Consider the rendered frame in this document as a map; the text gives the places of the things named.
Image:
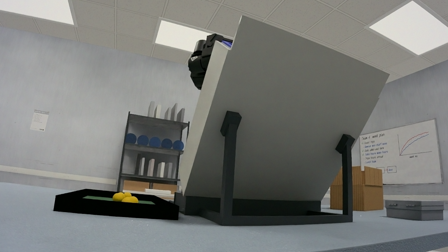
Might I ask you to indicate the brown cardboard box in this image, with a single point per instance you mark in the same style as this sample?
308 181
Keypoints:
367 189

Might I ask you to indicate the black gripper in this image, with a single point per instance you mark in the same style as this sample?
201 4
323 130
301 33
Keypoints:
205 60

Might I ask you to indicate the blue square frame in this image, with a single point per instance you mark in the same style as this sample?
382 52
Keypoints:
227 43

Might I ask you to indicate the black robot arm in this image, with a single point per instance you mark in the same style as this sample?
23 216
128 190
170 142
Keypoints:
203 48

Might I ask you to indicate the grey hinged case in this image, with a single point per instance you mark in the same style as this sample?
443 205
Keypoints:
421 210

